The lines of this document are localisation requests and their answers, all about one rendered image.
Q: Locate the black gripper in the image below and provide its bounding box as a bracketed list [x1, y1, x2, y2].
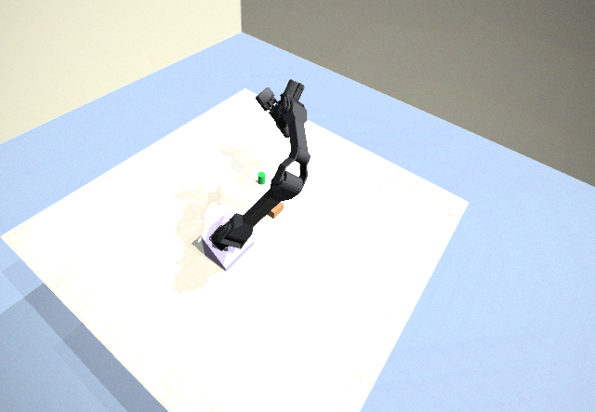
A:
[256, 87, 289, 138]

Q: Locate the tan square block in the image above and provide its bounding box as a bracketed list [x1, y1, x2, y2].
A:
[267, 202, 284, 219]

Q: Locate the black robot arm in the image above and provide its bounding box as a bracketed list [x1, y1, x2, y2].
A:
[209, 79, 311, 251]

